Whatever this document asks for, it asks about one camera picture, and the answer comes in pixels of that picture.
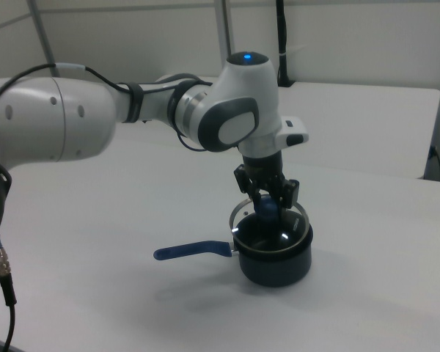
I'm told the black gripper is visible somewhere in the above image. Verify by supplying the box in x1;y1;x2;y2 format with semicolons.
233;153;301;221

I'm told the glass lid with blue knob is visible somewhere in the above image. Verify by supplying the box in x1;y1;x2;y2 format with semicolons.
228;197;309;254

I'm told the blue saucepan with handle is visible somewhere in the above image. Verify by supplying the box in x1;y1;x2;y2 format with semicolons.
153;212;314;288

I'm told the black camera stand pole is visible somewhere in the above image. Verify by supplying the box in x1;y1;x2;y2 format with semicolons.
274;0;293;88

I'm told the grey metal partition post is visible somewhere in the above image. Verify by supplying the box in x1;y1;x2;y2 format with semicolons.
214;0;235;63

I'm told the thin black wall cable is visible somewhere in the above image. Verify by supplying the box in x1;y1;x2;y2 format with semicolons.
428;145;440;182

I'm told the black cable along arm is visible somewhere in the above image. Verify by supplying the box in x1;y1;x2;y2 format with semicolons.
0;62;214;152

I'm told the black cable with metal connector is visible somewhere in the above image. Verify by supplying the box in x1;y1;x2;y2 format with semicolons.
0;229;19;352

